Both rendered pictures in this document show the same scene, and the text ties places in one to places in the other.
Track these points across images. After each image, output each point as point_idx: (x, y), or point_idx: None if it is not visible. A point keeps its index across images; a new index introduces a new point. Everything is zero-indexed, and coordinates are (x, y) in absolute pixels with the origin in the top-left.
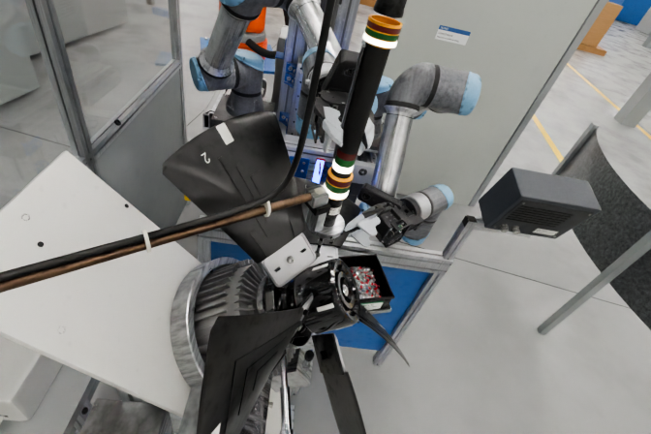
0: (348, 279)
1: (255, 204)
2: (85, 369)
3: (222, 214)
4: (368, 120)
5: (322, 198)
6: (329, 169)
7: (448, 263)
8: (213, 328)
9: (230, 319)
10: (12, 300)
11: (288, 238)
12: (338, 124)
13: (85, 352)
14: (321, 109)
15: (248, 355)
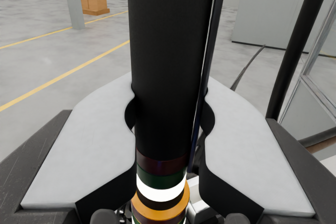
0: (128, 216)
1: None
2: (321, 160)
3: (319, 133)
4: (81, 117)
5: (193, 178)
6: (185, 200)
7: None
8: (264, 44)
9: (258, 52)
10: None
11: (219, 219)
12: (214, 93)
13: (331, 165)
14: (306, 166)
15: (238, 76)
